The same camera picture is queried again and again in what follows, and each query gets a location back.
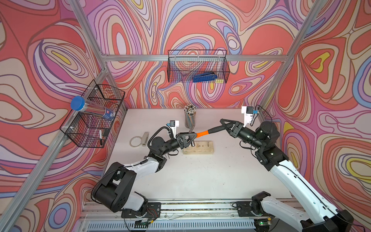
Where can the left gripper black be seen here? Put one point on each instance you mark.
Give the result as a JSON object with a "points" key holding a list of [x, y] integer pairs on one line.
{"points": [[181, 143]]}

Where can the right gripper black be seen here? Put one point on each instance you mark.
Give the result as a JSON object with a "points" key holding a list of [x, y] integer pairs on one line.
{"points": [[235, 128]]}

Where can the claw hammer orange black handle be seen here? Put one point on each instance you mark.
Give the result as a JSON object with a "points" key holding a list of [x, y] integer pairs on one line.
{"points": [[210, 131]]}

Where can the wooden block with nails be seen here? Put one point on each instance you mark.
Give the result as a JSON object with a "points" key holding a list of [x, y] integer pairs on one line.
{"points": [[200, 148]]}

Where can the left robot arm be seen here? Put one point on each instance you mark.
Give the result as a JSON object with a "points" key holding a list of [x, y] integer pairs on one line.
{"points": [[114, 189]]}

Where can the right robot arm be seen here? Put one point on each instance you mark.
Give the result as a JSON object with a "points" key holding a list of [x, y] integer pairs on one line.
{"points": [[319, 214]]}

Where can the cup of coloured pencils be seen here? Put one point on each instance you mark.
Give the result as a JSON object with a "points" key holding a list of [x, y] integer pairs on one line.
{"points": [[190, 113]]}

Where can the blue tool in basket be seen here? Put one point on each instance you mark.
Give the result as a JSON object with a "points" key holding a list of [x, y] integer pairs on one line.
{"points": [[204, 77]]}

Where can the clear bottle blue cap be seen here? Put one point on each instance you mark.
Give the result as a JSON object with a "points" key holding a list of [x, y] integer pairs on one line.
{"points": [[86, 106]]}

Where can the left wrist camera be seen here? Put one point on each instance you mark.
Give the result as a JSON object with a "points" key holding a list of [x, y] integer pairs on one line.
{"points": [[173, 125]]}

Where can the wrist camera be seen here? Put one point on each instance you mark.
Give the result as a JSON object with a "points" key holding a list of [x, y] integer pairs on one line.
{"points": [[248, 114], [173, 125]]}

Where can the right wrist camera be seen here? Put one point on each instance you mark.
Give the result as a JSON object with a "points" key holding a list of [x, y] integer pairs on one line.
{"points": [[248, 114]]}

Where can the back wire basket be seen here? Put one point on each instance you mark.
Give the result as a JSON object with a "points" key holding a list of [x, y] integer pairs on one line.
{"points": [[183, 64]]}

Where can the wire basket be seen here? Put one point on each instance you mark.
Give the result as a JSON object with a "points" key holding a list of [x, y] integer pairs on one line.
{"points": [[183, 64], [89, 131]]}

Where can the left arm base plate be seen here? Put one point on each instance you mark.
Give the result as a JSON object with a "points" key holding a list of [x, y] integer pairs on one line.
{"points": [[151, 210]]}

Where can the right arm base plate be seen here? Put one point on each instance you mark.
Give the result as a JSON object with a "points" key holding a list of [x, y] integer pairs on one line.
{"points": [[245, 209]]}

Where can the left wire basket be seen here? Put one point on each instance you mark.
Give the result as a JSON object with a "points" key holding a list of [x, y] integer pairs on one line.
{"points": [[89, 131]]}

